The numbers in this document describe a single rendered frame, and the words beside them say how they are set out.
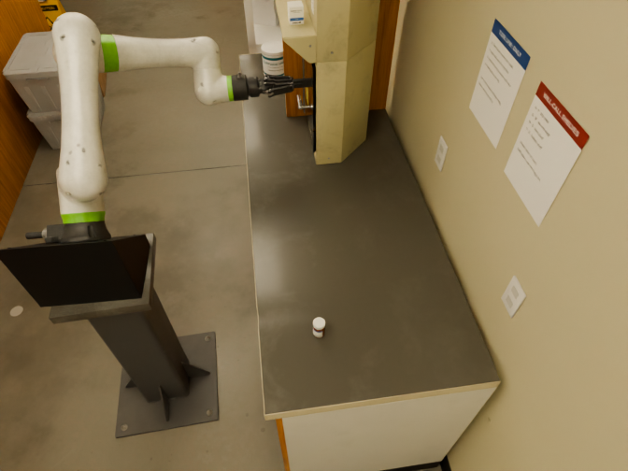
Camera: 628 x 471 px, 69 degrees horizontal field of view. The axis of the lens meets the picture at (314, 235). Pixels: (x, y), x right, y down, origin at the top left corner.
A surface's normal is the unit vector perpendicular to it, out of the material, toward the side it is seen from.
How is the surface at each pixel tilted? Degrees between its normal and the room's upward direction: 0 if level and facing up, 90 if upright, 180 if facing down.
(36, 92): 96
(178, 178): 0
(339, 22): 90
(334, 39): 90
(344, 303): 1
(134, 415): 0
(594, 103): 90
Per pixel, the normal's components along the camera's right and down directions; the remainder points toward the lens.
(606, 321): -0.99, 0.11
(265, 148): 0.00, -0.65
